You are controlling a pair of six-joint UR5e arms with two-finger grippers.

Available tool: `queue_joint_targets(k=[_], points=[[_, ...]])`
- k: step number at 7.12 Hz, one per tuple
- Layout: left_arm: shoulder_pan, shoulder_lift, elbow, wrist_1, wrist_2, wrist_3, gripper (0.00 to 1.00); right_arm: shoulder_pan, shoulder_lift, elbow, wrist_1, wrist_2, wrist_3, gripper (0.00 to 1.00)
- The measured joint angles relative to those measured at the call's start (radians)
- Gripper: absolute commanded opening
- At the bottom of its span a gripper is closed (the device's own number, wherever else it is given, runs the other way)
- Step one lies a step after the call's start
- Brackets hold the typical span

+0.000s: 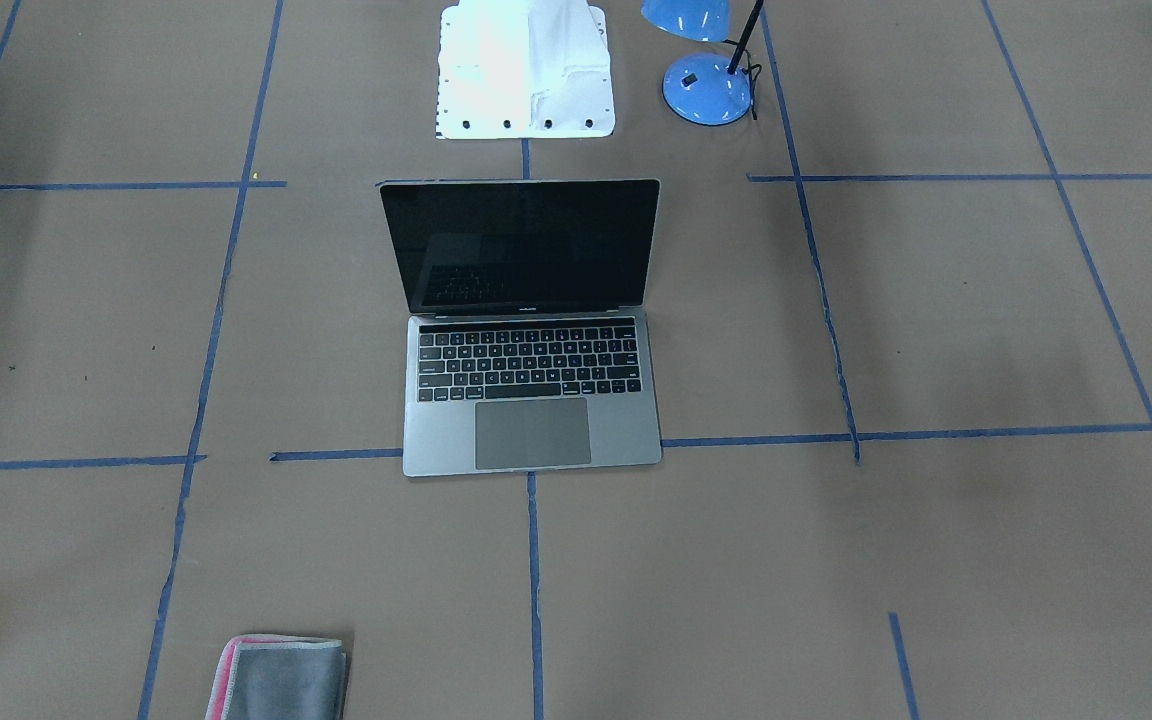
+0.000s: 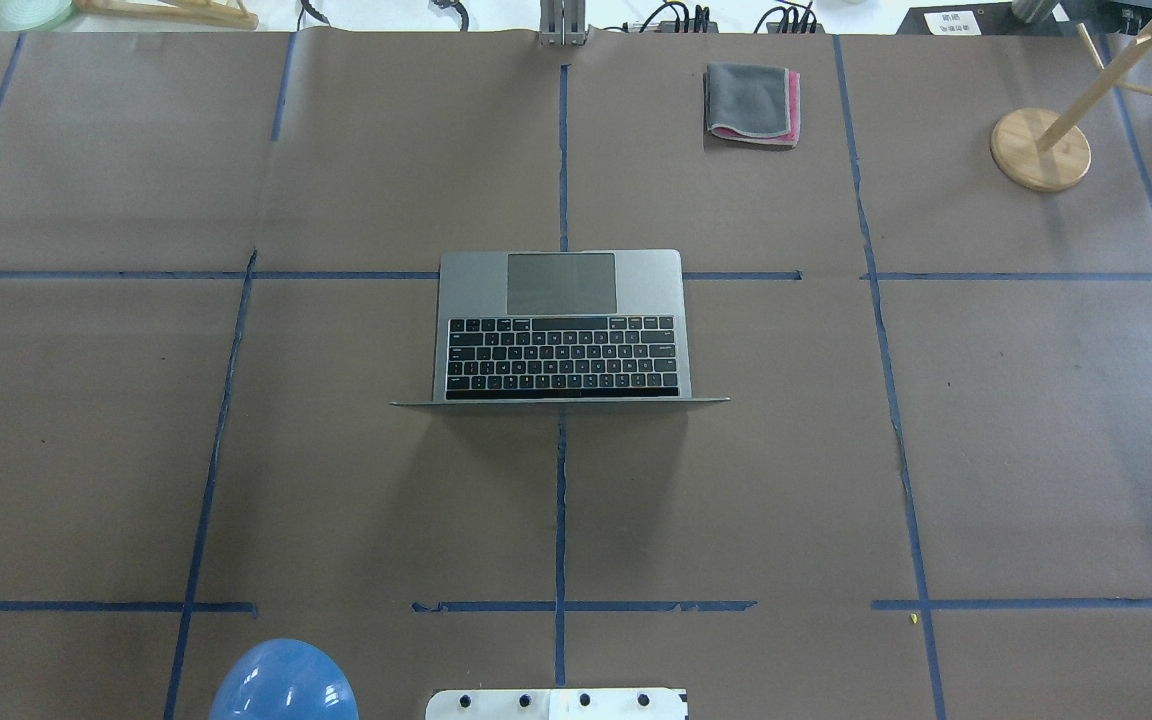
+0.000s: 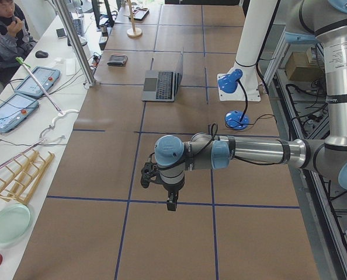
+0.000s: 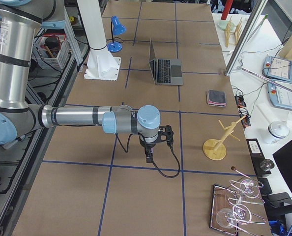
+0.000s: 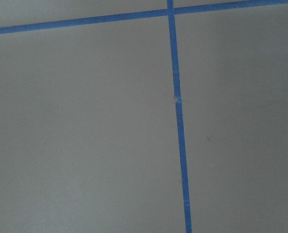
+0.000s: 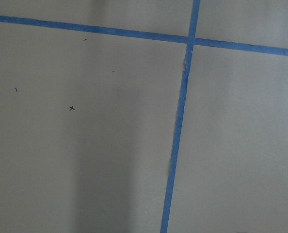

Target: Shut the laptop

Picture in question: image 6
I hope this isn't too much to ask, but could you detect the crossing blue tape strip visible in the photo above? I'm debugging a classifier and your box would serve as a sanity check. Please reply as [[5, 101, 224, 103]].
[[160, 0, 200, 233]]

